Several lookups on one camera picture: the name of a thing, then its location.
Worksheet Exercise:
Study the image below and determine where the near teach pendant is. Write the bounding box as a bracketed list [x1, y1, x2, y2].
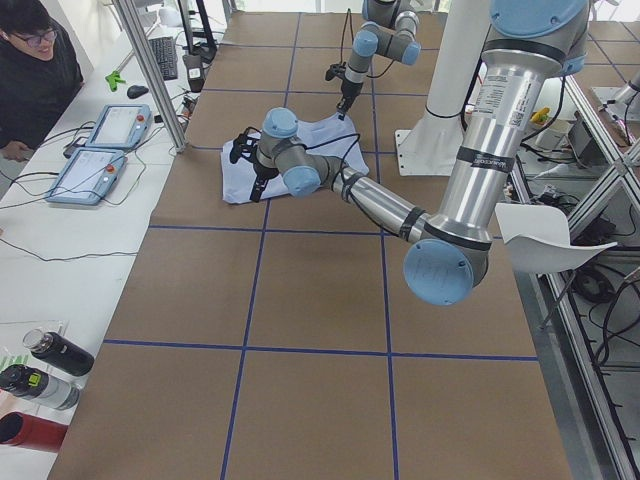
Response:
[45, 148, 127, 206]

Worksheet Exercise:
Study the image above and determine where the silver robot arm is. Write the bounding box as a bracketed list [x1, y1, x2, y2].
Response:
[325, 0, 421, 120]
[232, 1, 590, 305]

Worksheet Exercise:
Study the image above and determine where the light blue striped shirt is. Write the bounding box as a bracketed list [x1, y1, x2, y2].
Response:
[220, 114, 370, 205]

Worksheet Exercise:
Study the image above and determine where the clear patterned bottle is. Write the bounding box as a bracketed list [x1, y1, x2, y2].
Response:
[1, 364, 80, 410]

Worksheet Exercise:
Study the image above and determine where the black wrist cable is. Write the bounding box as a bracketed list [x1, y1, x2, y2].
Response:
[239, 126, 401, 236]
[337, 9, 381, 81]

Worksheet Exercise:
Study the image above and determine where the black water bottle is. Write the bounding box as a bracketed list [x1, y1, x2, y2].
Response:
[23, 329, 94, 377]

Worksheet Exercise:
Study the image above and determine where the teach pendant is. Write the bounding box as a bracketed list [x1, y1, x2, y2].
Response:
[85, 104, 153, 151]
[45, 148, 127, 206]

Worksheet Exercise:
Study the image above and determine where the green plastic clip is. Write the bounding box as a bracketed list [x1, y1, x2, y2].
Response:
[105, 70, 126, 92]

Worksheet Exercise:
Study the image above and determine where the far teach pendant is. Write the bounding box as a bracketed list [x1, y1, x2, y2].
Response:
[85, 104, 153, 151]

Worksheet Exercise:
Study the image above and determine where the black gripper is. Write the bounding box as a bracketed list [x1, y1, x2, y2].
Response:
[250, 149, 278, 202]
[336, 79, 363, 120]

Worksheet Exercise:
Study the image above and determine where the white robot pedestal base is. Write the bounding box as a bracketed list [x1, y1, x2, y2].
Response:
[395, 0, 490, 176]

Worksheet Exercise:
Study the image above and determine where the black keyboard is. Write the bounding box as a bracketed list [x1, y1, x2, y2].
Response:
[148, 36, 178, 80]

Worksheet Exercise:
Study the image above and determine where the black computer mouse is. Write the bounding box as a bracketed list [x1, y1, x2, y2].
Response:
[126, 85, 149, 99]

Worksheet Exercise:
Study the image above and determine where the seated person in black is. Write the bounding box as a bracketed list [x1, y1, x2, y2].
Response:
[1, 1, 84, 161]

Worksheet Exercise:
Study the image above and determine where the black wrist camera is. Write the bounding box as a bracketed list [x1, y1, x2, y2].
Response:
[229, 132, 258, 164]
[325, 62, 347, 82]

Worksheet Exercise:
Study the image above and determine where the aluminium frame post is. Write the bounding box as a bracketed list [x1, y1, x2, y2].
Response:
[113, 0, 187, 153]

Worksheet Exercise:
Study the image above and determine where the white curved plastic sheet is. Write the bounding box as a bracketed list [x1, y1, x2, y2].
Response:
[495, 203, 617, 274]

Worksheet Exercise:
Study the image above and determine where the red cylinder bottle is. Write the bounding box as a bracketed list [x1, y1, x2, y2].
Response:
[1, 412, 68, 453]

